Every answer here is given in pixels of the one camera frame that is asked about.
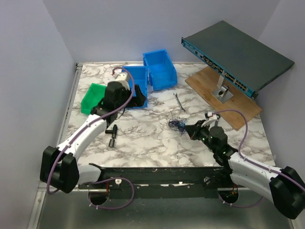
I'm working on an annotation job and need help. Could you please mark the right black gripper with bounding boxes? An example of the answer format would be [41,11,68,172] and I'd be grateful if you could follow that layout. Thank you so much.
[184,119,217,153]

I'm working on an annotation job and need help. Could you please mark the blue cable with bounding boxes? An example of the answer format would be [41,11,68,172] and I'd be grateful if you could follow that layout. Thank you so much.
[168,114,191,137]

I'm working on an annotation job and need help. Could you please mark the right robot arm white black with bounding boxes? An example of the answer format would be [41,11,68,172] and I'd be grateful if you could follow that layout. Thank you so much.
[184,121,305,219]

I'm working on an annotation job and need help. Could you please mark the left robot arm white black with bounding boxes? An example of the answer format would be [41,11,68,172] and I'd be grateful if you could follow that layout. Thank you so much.
[40,81,146,193]

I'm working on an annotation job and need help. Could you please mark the small silver wrench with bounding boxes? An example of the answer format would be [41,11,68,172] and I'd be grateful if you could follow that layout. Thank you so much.
[173,93,186,113]

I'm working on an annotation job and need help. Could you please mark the blue plastic bin left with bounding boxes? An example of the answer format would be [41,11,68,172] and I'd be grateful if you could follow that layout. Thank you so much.
[123,65,148,109]

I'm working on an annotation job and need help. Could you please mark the blue plastic bin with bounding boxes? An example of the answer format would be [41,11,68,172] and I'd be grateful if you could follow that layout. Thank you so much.
[123,65,148,109]
[142,49,178,91]

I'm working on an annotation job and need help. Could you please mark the blue plastic bin right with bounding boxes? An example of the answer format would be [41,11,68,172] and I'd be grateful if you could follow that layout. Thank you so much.
[142,49,178,91]

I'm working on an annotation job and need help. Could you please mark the green plastic bin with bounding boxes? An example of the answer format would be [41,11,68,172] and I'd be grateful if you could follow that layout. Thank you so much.
[81,83,106,115]

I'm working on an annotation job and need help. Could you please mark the wooden board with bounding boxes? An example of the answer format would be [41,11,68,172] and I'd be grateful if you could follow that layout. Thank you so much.
[185,66,262,130]

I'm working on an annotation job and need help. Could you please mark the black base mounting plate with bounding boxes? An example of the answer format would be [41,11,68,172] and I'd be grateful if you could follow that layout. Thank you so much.
[78,167,239,203]

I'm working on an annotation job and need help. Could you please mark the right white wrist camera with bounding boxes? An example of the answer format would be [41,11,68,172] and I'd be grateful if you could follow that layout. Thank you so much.
[201,112,220,127]

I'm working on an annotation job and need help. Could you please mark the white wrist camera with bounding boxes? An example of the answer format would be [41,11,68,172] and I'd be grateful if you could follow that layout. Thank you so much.
[114,72,130,90]
[201,112,220,127]

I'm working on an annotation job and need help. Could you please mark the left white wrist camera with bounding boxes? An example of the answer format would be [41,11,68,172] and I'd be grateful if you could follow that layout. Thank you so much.
[114,72,130,90]

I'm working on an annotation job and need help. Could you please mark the metal switch stand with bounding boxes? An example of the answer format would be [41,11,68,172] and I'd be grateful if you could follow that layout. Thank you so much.
[212,75,233,104]

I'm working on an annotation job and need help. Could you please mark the black T-handle tool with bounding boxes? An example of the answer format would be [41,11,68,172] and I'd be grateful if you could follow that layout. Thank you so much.
[105,125,118,148]

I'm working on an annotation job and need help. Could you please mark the aluminium frame rail left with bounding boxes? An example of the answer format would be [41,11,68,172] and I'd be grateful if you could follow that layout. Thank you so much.
[55,63,83,147]

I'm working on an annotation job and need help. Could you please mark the dark network switch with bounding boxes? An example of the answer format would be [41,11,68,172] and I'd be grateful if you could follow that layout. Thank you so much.
[181,21,294,100]

